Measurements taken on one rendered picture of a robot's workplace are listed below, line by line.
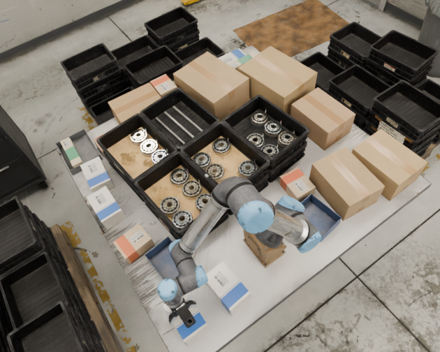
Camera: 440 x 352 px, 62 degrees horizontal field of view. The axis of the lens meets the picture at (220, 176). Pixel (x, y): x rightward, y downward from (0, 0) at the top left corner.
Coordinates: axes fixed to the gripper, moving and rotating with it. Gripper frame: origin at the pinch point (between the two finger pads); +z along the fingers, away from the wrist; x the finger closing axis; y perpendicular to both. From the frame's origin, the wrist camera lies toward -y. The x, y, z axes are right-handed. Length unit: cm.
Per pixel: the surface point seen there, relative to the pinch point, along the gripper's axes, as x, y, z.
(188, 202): -31, 45, -7
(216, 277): -20.8, 5.1, -2.6
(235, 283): -26.3, -2.3, -2.6
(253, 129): -88, 63, -7
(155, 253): -3.6, 36.9, 4.7
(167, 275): -2.9, 23.2, 5.8
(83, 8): -83, 381, 56
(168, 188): -27, 59, -7
